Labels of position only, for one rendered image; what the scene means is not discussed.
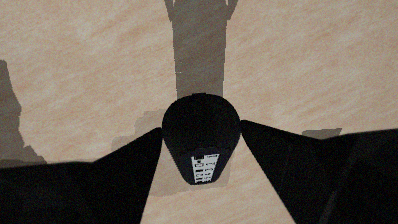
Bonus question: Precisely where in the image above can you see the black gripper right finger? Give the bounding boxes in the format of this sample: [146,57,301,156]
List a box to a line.
[240,120,398,224]

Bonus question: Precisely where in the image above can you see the dark grey controller unit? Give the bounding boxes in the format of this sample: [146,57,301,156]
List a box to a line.
[162,93,241,185]

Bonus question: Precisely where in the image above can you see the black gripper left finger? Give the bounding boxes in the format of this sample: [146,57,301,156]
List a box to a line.
[0,127,163,224]

